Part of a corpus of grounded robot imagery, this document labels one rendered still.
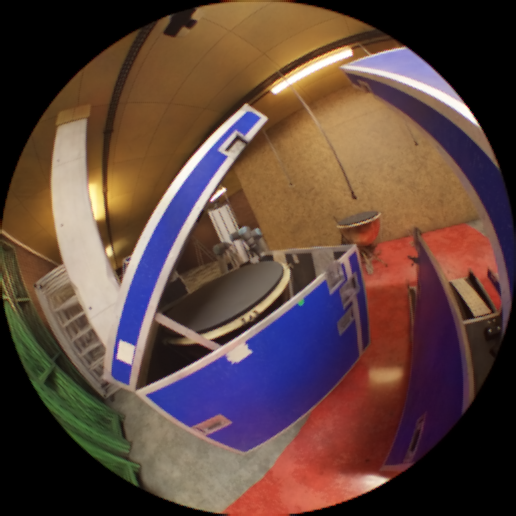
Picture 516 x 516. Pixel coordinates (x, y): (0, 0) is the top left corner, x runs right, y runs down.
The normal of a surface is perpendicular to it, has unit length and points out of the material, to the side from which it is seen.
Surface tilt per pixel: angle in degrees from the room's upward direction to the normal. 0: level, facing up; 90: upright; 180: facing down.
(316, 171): 90
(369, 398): 0
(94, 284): 90
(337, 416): 0
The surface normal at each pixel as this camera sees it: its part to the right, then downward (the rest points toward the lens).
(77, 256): 0.72, -0.18
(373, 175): -0.57, 0.41
